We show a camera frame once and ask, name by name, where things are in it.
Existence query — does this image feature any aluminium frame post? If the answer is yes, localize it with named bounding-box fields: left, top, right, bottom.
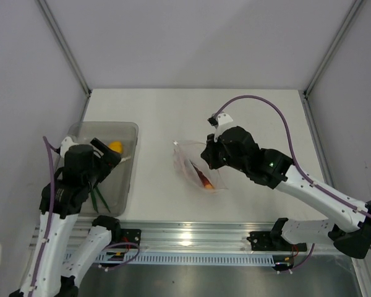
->
left=303, top=0, right=367, bottom=100
left=35, top=0, right=92, bottom=98

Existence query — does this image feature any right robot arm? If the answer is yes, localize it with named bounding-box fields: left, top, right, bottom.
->
left=201, top=126, right=371, bottom=259

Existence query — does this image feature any green onion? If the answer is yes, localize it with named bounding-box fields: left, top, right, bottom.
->
left=90, top=186, right=111, bottom=213

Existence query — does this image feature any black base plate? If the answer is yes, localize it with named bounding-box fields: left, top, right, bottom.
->
left=119, top=228, right=142, bottom=249
left=247, top=231, right=307, bottom=252

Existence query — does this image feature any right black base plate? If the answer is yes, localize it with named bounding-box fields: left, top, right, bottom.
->
left=247, top=231, right=307, bottom=252

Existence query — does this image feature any yellow lemon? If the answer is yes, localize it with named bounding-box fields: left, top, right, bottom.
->
left=108, top=141, right=123, bottom=154

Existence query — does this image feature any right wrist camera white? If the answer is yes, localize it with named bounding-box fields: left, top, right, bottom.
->
left=208, top=113, right=235, bottom=142

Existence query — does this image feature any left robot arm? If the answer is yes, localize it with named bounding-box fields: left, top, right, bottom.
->
left=11, top=136, right=122, bottom=296

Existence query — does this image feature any clear plastic bin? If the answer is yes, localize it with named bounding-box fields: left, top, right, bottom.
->
left=54, top=122, right=139, bottom=217

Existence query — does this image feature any clear zip top bag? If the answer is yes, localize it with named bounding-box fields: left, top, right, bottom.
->
left=173, top=140, right=228, bottom=193

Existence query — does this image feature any aluminium mounting rail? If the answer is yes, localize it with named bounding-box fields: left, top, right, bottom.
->
left=30, top=220, right=367, bottom=255

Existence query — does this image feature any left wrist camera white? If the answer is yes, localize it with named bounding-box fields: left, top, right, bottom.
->
left=59, top=136, right=78, bottom=158

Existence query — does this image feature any left aluminium frame post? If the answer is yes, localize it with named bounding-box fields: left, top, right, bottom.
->
left=35, top=0, right=92, bottom=98

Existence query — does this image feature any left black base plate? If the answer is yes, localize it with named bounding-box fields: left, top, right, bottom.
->
left=119, top=228, right=142, bottom=249

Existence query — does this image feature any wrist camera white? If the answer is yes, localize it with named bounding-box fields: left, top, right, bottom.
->
left=208, top=113, right=235, bottom=142
left=59, top=136, right=78, bottom=158

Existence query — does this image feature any right aluminium frame post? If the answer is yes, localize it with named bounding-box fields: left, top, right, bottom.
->
left=303, top=0, right=367, bottom=100

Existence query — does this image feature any orange papaya slice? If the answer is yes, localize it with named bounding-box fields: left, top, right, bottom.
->
left=190, top=161, right=215, bottom=190

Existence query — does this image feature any white slotted cable duct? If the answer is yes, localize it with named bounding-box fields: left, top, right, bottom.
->
left=63, top=252, right=273, bottom=266

